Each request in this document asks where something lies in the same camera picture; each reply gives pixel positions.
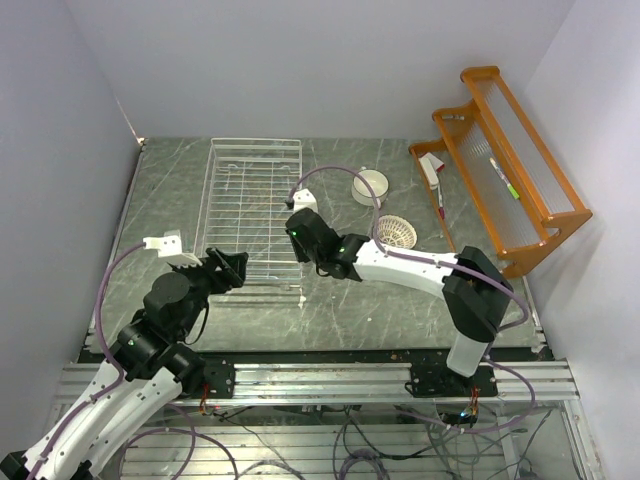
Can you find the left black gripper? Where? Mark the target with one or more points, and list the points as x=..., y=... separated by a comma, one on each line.
x=232, y=265

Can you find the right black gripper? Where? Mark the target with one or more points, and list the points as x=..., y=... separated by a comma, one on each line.
x=301, y=257

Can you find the beige patterned bowl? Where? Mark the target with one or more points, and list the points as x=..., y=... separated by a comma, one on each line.
x=396, y=231

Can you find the white wire dish rack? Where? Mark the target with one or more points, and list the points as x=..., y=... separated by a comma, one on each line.
x=242, y=208

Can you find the white handled soup bowl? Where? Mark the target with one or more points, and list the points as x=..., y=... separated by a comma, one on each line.
x=370, y=187

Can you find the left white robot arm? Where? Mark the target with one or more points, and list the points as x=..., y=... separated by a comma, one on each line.
x=148, y=366

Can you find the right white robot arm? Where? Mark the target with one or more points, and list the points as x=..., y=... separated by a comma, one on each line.
x=474, y=291

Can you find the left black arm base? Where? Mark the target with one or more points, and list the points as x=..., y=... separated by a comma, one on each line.
x=214, y=379

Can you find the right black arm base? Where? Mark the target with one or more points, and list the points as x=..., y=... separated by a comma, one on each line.
x=438, y=381

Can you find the orange wooden shelf rack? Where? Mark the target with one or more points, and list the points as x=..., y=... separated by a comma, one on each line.
x=492, y=123

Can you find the red marker pen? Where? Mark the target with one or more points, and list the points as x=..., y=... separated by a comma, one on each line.
x=440, y=202

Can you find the white red eraser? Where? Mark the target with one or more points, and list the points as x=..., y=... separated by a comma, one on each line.
x=431, y=167

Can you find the green tipped marker pen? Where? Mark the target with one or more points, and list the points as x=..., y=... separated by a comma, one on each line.
x=501, y=174

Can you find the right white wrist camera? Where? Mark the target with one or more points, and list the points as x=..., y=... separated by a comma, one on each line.
x=302, y=199

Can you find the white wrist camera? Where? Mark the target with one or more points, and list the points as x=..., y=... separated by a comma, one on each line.
x=169, y=248
x=302, y=199

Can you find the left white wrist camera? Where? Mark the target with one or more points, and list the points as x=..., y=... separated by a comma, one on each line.
x=169, y=248

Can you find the aluminium mounting rail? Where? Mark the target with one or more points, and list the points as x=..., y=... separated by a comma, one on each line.
x=305, y=384

